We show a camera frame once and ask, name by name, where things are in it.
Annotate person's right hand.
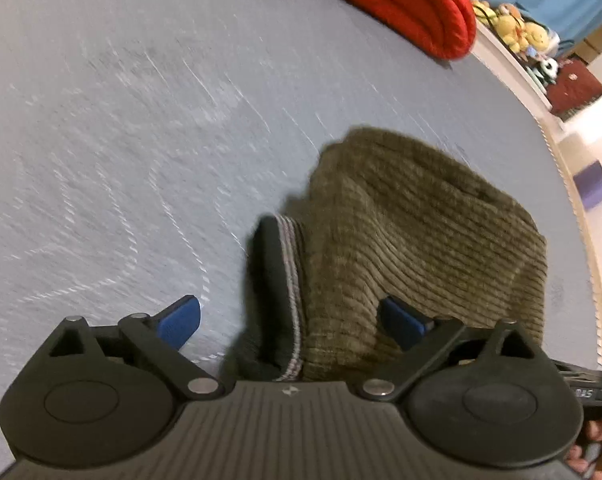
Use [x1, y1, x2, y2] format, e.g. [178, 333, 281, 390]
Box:
[565, 417, 602, 477]

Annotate purple yoga mat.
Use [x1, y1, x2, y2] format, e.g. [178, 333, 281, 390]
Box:
[573, 161, 602, 212]

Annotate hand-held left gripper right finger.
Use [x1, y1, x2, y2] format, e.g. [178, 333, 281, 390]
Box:
[359, 296, 552, 403]

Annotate olive corduroy pants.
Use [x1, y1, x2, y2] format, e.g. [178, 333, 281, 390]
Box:
[223, 126, 550, 384]

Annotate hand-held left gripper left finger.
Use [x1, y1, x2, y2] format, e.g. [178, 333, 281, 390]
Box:
[46, 294, 227, 403]

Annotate panda plush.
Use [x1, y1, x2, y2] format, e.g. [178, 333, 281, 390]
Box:
[531, 55, 563, 88]

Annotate yellow plush toy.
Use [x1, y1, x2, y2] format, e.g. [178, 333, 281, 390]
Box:
[472, 0, 562, 57]

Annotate dark red cushion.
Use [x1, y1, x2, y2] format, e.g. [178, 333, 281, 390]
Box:
[545, 56, 602, 117]

